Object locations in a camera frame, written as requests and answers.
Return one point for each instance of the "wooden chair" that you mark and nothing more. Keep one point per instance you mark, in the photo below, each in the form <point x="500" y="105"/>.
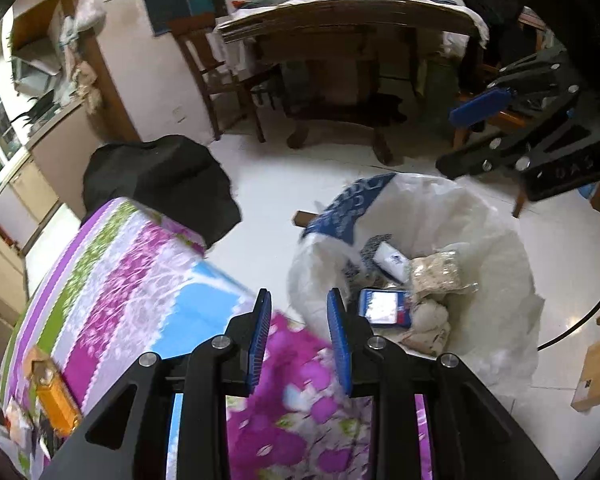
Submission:
<point x="214" y="77"/>

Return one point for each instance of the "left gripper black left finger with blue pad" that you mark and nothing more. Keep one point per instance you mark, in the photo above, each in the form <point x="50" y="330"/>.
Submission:
<point x="126" y="434"/>

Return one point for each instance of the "black chair back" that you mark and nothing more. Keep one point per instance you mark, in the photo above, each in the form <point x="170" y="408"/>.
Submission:
<point x="173" y="175"/>

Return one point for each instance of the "white terry towel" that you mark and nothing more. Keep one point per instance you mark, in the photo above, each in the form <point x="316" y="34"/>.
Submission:
<point x="430" y="329"/>

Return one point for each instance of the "white blue tissue pack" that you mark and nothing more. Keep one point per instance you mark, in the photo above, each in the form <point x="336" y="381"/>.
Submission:
<point x="392" y="263"/>

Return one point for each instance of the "beige kitchen cabinets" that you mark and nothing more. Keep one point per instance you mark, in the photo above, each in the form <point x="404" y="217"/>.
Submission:
<point x="48" y="176"/>

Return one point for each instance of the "white trash bag bin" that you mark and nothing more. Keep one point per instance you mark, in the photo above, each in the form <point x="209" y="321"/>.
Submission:
<point x="494" y="330"/>

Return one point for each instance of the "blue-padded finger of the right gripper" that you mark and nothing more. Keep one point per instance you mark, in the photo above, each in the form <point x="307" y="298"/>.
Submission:
<point x="480" y="107"/>

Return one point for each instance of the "colourful striped tablecloth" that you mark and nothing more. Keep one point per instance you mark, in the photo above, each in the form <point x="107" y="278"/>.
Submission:
<point x="131" y="282"/>

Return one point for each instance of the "blue tissue packet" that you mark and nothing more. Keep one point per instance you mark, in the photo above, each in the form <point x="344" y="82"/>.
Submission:
<point x="386" y="307"/>

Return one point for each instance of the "bread snack bag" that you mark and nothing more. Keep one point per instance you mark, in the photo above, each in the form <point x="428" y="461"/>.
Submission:
<point x="16" y="431"/>

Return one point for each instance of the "clear bag of oats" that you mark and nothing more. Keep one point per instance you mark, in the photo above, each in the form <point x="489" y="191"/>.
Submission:
<point x="440" y="274"/>

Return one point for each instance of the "gold foil wrapper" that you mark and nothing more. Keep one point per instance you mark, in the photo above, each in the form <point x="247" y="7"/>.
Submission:
<point x="52" y="392"/>

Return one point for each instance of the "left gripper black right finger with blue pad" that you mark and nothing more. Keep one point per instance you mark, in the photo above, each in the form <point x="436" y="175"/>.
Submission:
<point x="429" y="417"/>

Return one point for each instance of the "dark wooden table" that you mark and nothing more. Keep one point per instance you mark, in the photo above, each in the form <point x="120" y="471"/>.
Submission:
<point x="348" y="48"/>

